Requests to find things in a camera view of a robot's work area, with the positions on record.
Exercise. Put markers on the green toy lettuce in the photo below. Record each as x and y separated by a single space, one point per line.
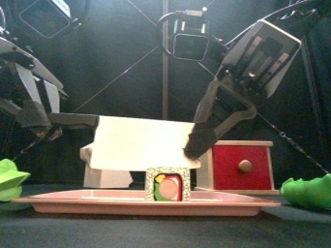
308 192
10 180

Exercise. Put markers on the white toy knife block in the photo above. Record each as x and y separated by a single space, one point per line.
103 179

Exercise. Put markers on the pink plastic tray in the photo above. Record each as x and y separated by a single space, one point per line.
129 205

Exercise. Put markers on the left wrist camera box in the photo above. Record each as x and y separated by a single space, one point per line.
45 17

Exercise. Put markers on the wooden box with red drawer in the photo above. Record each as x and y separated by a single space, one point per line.
235 177

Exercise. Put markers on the black frame post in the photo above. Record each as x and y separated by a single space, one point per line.
313 97

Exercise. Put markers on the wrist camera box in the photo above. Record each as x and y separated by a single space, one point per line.
45 17
189 46

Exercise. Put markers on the vertical metal frame pole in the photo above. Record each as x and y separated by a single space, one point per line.
164 80

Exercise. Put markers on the white cloth sheet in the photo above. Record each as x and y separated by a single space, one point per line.
137 142

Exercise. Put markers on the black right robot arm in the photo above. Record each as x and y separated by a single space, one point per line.
305 13

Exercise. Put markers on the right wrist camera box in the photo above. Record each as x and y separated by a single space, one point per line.
189 46

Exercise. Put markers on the toy sushi roll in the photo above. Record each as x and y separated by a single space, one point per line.
168 189

